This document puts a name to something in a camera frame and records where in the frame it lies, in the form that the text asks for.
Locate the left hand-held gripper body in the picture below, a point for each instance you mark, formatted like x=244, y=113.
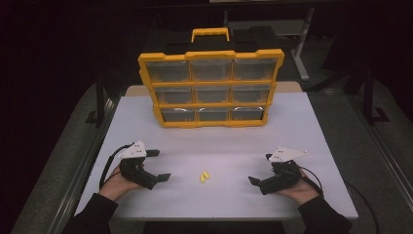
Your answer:
x=134, y=172

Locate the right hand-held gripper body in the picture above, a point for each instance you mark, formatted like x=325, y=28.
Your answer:
x=283, y=178

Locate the clear plastic organizer drawer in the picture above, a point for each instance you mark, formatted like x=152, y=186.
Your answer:
x=250, y=94

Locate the yellow and black organizer case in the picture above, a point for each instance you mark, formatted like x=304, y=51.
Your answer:
x=211, y=83

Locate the person's left hand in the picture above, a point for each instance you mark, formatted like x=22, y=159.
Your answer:
x=115, y=185

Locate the person's right hand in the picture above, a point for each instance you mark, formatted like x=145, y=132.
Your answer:
x=303, y=191

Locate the black metal stand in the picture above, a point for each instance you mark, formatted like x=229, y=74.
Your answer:
x=370, y=104
x=100, y=104

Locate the grid of clear drawers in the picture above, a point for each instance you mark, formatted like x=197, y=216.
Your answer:
x=211, y=70

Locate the grey metal rail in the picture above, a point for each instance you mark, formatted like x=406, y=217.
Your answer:
x=81, y=169
x=386, y=156

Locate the white metal desk frame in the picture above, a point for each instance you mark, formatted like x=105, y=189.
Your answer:
x=302, y=48

